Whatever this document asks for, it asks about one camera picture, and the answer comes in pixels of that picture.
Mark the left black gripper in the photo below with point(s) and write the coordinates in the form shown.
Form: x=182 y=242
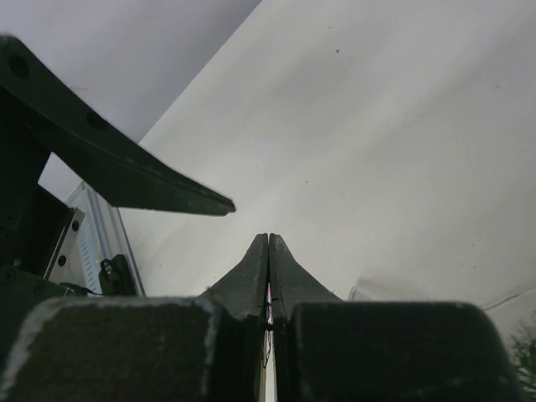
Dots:
x=41 y=115

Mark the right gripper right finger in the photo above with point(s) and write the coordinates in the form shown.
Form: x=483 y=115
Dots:
x=328 y=349

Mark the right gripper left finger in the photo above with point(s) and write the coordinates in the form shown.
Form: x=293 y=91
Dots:
x=125 y=348

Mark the small green christmas tree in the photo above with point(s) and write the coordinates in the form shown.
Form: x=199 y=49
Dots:
x=522 y=351

